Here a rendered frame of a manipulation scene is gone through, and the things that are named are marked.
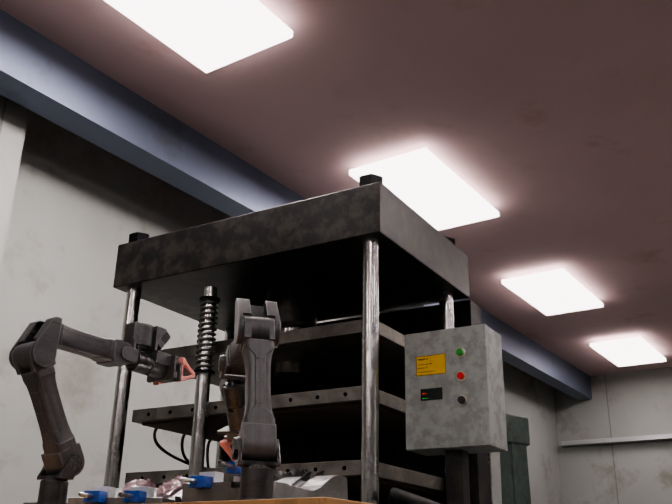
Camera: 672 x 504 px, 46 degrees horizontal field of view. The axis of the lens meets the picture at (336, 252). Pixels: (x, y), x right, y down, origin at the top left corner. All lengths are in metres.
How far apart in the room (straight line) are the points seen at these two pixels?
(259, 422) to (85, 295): 3.61
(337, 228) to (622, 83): 2.53
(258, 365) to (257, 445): 0.18
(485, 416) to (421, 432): 0.23
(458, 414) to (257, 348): 1.15
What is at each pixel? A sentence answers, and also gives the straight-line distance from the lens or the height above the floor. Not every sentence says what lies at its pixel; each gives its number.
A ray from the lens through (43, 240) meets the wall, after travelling 5.03.
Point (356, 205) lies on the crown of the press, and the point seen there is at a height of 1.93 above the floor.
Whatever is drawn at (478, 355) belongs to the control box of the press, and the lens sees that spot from 2.71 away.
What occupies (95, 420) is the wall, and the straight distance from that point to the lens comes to 5.09.
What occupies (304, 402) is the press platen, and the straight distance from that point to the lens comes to 2.92.
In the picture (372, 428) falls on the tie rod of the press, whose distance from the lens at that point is 2.69.
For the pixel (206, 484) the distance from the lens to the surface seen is 2.05.
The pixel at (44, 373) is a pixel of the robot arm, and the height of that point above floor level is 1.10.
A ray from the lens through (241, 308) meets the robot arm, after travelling 1.75.
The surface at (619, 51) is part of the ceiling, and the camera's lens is 4.73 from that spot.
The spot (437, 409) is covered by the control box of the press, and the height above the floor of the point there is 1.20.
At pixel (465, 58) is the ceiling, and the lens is 4.61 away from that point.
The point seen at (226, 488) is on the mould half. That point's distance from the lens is 2.03.
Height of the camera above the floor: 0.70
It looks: 22 degrees up
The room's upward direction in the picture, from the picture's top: 1 degrees clockwise
